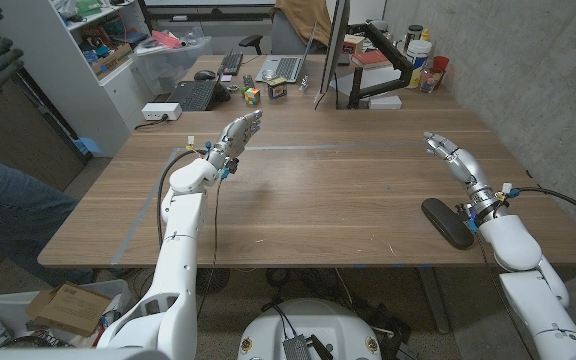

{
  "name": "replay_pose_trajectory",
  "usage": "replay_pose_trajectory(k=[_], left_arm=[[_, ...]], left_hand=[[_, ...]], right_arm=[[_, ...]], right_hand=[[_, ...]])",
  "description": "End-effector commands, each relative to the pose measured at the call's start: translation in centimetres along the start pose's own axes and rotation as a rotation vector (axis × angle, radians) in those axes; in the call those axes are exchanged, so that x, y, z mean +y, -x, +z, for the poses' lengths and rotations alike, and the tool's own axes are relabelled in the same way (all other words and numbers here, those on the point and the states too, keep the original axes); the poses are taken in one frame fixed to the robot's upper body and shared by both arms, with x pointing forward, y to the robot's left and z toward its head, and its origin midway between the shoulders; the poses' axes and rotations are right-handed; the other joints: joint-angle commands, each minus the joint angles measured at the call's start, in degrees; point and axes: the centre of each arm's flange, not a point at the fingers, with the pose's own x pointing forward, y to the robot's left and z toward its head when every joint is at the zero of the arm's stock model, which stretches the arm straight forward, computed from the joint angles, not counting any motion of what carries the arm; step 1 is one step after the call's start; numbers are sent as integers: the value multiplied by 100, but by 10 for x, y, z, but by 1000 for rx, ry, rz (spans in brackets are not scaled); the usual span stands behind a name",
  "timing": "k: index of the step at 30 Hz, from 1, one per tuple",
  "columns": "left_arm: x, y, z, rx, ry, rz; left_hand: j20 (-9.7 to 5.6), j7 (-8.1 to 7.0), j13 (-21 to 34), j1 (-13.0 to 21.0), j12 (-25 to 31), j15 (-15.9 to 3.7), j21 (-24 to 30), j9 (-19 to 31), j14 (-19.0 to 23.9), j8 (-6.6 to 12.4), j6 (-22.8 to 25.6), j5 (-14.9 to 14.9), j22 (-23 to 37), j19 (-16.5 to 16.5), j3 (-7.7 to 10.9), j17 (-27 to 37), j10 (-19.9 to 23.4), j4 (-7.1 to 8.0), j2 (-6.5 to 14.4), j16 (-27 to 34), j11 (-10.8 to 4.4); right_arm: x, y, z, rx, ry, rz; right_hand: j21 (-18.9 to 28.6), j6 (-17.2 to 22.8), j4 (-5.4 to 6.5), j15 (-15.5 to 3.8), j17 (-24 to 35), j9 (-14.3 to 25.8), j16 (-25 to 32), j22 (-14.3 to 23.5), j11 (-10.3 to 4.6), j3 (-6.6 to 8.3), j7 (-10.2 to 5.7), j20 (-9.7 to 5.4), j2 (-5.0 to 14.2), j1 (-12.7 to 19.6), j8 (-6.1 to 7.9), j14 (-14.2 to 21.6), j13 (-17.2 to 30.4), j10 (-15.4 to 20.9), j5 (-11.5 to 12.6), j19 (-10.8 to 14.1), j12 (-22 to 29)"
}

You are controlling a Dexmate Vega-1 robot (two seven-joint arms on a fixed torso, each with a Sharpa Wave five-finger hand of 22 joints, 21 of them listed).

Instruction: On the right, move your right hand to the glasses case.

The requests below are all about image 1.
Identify black glasses case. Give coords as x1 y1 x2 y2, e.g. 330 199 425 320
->
420 197 476 251

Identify small white flat box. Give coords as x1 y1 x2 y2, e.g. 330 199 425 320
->
368 94 403 111

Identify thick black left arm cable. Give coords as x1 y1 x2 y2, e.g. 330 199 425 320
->
155 148 209 249

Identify clear plastic storage bin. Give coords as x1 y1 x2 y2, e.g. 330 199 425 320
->
131 37 214 96

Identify black laptop keyboard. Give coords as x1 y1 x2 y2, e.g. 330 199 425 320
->
166 79 219 112

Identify brown cardboard shelf box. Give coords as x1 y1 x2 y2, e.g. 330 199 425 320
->
90 42 134 77

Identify orange white small box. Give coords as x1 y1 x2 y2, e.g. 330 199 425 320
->
341 33 366 56

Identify red cup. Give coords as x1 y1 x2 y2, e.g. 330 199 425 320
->
431 55 451 76

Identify white shelf cabinet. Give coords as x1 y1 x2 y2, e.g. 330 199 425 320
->
0 0 152 159

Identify white power strip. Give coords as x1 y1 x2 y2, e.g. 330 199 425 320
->
140 102 183 122

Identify black slim keyboard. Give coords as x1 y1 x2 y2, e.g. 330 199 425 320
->
216 51 245 77

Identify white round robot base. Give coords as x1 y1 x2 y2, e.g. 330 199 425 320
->
237 298 383 360

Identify flat brown cardboard box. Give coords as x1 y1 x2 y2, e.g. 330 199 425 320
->
25 281 114 339

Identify small printed tin box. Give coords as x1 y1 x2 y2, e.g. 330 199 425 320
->
266 76 289 100

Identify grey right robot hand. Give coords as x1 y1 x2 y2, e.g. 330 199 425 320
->
423 131 507 219

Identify clear glass with items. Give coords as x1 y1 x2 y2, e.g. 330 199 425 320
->
419 69 444 95

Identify black round fan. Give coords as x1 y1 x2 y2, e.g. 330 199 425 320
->
195 268 232 297

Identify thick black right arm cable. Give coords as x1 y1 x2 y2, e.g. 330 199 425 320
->
507 185 576 234

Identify tan jacket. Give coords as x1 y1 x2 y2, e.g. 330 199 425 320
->
272 0 333 49

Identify white paper sheet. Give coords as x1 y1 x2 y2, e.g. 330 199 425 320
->
330 66 405 97

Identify white plastic jar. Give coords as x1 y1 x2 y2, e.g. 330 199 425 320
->
405 39 434 90

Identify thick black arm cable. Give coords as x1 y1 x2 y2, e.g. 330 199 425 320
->
507 185 576 234
155 148 209 249

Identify blue tape piece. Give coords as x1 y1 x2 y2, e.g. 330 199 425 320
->
73 136 102 157

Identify computer monitor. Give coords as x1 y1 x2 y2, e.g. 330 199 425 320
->
313 0 352 105

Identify red book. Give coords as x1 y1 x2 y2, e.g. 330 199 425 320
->
350 48 393 70

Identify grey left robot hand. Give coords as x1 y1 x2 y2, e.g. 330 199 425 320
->
206 109 264 171

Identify grey table leg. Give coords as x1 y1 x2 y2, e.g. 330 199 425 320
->
416 267 452 335

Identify silver open laptop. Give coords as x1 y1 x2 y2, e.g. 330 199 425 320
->
254 22 319 84

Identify grey office chair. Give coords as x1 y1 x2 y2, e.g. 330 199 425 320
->
238 8 329 56

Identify pink package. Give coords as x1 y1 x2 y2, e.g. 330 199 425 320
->
150 29 184 50

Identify thin black left arm wire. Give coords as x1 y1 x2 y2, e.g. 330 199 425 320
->
195 177 223 321

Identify white plastic bin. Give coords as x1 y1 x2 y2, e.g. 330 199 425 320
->
0 278 132 350

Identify person in blue jeans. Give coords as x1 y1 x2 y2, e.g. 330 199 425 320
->
0 129 94 289

